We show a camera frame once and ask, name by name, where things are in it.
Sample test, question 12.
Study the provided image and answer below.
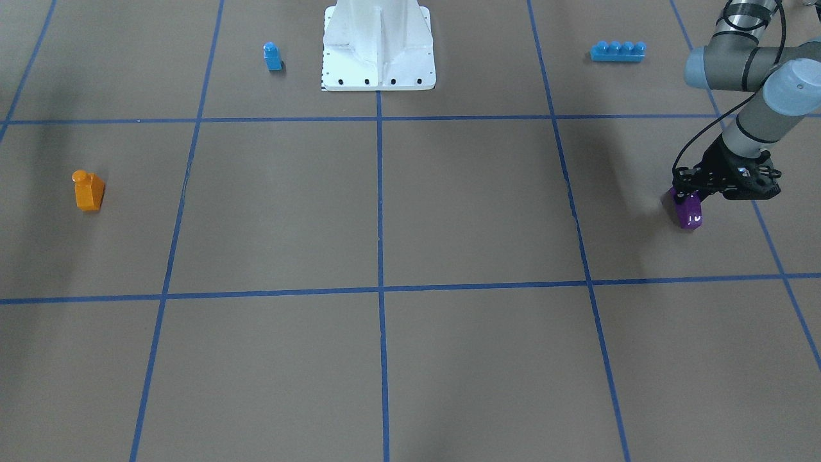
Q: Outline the purple trapezoid block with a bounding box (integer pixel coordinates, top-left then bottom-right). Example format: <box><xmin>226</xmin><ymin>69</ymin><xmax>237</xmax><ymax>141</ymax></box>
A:
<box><xmin>668</xmin><ymin>187</ymin><xmax>702</xmax><ymax>230</ymax></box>

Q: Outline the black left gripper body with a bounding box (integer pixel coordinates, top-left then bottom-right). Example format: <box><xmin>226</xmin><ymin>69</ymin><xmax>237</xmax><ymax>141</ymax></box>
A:
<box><xmin>696</xmin><ymin>135</ymin><xmax>770</xmax><ymax>188</ymax></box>

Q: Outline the white camera pedestal column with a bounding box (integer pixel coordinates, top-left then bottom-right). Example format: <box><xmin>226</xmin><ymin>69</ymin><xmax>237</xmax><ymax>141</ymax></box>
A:
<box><xmin>321</xmin><ymin>1</ymin><xmax>437</xmax><ymax>92</ymax></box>

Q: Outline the orange trapezoid block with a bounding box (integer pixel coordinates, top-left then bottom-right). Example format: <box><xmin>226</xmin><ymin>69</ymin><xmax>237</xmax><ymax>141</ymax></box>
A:
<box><xmin>71</xmin><ymin>169</ymin><xmax>106</xmax><ymax>212</ymax></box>

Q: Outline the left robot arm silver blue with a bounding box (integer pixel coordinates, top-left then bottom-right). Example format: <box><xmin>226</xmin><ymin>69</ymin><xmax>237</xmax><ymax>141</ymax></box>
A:
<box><xmin>672</xmin><ymin>1</ymin><xmax>820</xmax><ymax>204</ymax></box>

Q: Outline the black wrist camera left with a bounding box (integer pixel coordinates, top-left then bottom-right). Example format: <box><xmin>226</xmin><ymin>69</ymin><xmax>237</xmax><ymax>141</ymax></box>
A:
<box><xmin>721</xmin><ymin>166</ymin><xmax>782</xmax><ymax>201</ymax></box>

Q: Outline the small blue block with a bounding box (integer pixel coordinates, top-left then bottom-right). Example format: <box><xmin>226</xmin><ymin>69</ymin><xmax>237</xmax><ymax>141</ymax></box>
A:
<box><xmin>263</xmin><ymin>42</ymin><xmax>284</xmax><ymax>71</ymax></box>

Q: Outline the long blue four-stud block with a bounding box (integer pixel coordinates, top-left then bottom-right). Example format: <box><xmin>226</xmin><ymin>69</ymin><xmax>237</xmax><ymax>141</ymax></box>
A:
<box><xmin>589</xmin><ymin>40</ymin><xmax>647</xmax><ymax>62</ymax></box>

